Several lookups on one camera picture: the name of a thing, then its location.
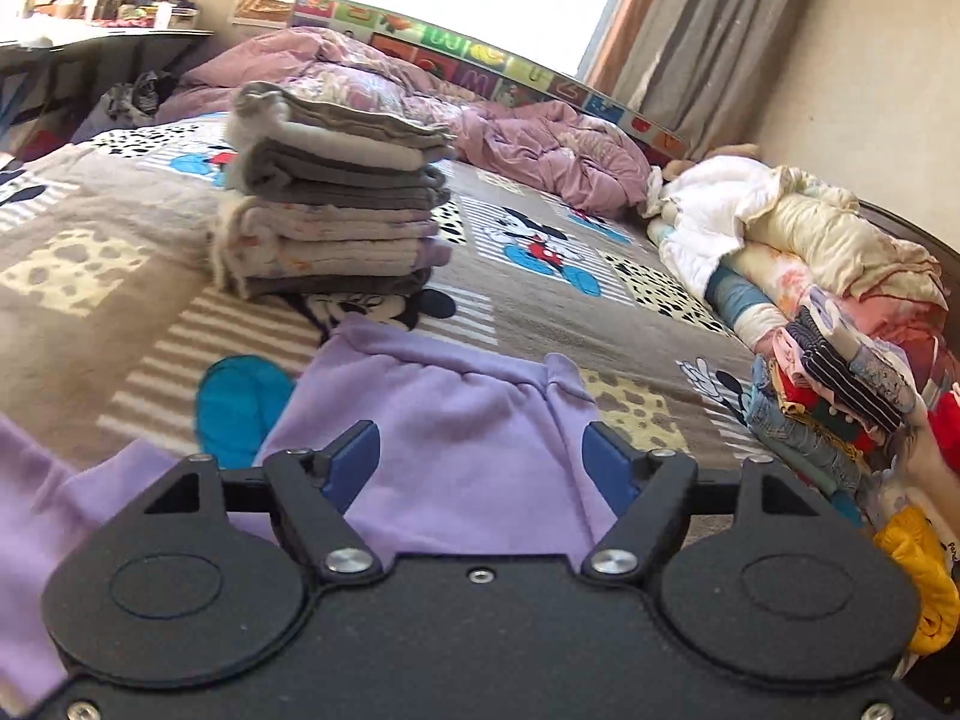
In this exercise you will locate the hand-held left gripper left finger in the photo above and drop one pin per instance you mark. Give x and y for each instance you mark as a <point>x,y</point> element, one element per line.
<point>352,465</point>

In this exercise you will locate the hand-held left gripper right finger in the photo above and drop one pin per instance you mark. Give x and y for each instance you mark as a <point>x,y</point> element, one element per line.
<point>611,469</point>

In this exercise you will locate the purple sweater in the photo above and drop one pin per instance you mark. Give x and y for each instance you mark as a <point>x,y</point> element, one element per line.
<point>450,405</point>

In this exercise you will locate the stack of colourful folded clothes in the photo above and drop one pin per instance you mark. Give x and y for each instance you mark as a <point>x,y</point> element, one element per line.
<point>825,397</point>

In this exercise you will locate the stack of folded grey clothes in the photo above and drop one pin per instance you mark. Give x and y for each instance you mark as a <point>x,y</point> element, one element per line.
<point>330,187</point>

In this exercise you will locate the blue folded cloth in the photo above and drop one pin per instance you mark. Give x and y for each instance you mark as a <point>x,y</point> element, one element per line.
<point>742,296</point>

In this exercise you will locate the cartoon printed brown blanket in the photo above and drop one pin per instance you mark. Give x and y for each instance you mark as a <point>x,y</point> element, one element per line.
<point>90,315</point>

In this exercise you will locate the pink blanket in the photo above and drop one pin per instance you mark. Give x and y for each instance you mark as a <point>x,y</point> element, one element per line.
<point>900,330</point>

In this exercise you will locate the cream blanket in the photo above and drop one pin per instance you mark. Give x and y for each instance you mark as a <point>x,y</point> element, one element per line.
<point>840,240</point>

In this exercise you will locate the yellow knit sweater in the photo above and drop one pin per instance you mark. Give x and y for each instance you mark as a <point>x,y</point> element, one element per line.
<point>919,577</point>

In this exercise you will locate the purple quilt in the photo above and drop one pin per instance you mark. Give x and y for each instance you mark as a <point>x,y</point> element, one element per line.
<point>525,142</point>

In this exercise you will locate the red garment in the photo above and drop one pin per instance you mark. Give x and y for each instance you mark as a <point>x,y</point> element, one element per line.
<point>946,405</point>

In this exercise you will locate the dark wooden headboard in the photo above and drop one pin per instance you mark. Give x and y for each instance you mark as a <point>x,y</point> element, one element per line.
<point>922,232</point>

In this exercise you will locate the colourful alphabet foam mat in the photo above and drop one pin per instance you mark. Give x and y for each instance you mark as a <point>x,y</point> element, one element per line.
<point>465,49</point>

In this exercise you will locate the dark cloth heap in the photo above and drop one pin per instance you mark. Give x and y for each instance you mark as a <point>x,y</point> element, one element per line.
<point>131,94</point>

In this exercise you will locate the grey brown curtain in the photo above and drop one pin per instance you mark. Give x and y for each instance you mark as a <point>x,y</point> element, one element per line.
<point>697,37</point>

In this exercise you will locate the dark desk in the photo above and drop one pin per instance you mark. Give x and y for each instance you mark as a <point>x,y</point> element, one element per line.
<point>97,52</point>

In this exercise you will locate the row of small desk items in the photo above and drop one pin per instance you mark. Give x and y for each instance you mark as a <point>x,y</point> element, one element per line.
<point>142,11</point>

